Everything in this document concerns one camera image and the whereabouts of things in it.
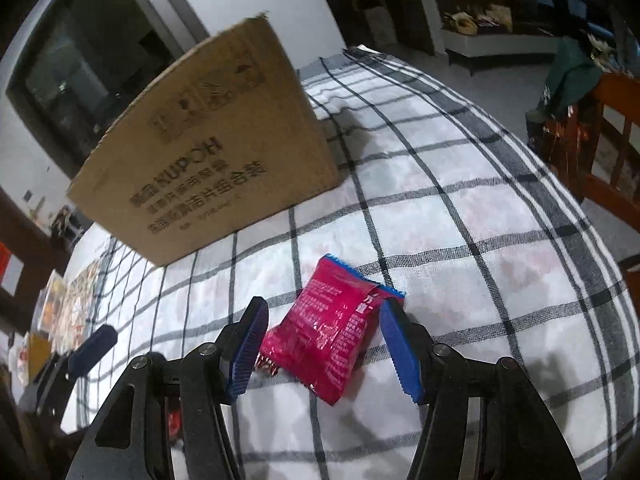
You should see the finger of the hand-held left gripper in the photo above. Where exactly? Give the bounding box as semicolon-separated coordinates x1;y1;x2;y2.
66;323;119;380

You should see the pile of snack packets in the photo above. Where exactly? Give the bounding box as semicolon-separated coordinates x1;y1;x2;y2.
49;249;114;357

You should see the white shoe rack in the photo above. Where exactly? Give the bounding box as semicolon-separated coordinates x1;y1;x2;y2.
49;204;84;242

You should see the red wooden chair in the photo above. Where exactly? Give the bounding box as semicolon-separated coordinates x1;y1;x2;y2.
525;72;640;234

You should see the wooden tissue box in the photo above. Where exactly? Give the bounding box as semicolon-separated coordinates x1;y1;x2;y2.
7;332;55;386

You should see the white low cabinet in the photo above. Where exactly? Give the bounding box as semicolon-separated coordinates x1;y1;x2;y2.
441;7;567;77

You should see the red white door poster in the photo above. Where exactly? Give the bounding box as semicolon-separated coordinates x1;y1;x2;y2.
0;241;27;292

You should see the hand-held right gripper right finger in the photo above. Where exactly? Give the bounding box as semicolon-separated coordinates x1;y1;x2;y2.
378;299;585;480

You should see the pink snack packet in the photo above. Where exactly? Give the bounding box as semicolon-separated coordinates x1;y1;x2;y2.
256;253;406;407

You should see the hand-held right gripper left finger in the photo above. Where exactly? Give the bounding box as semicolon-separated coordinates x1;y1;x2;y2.
65;296;271;480

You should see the green cloth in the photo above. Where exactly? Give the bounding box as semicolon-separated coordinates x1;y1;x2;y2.
529;36;604;117

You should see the black white checked tablecloth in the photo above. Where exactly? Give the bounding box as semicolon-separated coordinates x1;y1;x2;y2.
62;46;628;480

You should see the brown cardboard box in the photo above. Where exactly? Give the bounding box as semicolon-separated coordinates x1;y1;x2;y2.
66;11;343;267

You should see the sliding glass door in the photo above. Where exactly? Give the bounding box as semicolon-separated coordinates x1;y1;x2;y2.
4;0;212;182

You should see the dark wooden door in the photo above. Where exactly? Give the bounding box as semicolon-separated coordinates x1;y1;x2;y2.
0;189;68;332

